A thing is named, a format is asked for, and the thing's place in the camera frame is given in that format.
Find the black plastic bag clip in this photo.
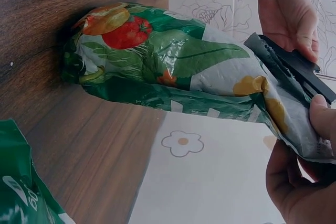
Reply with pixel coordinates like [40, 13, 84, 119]
[258, 34, 336, 105]

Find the green plastic bag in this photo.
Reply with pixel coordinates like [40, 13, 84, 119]
[0, 118, 77, 224]

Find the vegetable-printed green white bag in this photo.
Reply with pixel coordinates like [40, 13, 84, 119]
[60, 2, 336, 165]

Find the person's right hand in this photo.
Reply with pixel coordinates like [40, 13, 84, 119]
[266, 93, 336, 224]

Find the person's left hand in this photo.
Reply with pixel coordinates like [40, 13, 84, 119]
[251, 0, 320, 63]

